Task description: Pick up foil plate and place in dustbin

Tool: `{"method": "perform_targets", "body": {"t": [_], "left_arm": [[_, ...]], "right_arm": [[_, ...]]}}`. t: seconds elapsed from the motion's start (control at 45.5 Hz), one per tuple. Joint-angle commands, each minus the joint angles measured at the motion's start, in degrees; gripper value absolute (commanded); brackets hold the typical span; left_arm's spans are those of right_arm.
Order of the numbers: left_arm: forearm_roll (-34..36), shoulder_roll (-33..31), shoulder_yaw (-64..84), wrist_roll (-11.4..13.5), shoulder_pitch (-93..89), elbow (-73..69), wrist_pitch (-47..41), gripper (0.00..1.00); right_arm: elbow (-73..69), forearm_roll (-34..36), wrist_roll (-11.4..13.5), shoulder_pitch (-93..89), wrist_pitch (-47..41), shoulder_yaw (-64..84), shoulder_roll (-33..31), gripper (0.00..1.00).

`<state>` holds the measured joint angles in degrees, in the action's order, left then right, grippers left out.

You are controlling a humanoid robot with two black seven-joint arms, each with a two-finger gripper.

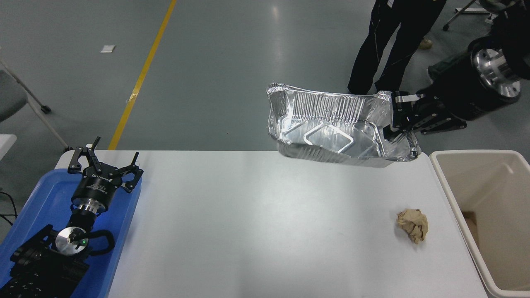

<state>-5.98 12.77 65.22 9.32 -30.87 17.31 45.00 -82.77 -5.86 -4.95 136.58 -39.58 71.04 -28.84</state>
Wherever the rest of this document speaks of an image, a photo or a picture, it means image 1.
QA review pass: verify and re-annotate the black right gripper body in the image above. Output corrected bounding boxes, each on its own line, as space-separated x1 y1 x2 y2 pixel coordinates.
426 51 520 121

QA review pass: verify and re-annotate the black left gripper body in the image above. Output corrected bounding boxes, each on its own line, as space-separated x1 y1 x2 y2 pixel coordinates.
72 165 122 207

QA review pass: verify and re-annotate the rectangular foil tray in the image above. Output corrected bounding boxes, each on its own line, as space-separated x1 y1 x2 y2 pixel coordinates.
266 82 422 168

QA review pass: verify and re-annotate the blue plastic tray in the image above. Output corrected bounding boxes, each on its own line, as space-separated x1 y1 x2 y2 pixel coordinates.
0 168 142 298

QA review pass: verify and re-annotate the large pale plastic bin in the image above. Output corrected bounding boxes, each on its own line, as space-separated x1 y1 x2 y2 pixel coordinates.
429 150 530 298

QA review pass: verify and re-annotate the white side table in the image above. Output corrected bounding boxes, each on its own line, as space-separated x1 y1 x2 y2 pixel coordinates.
0 134 18 160

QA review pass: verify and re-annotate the grey wheeled chair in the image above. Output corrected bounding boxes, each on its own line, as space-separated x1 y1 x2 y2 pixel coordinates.
0 58 72 152

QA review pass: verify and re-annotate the crumpled tan paper ball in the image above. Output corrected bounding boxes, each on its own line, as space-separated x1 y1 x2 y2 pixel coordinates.
397 208 429 244

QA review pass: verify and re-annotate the thin black cable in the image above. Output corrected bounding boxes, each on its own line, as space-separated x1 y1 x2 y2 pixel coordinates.
0 191 18 226

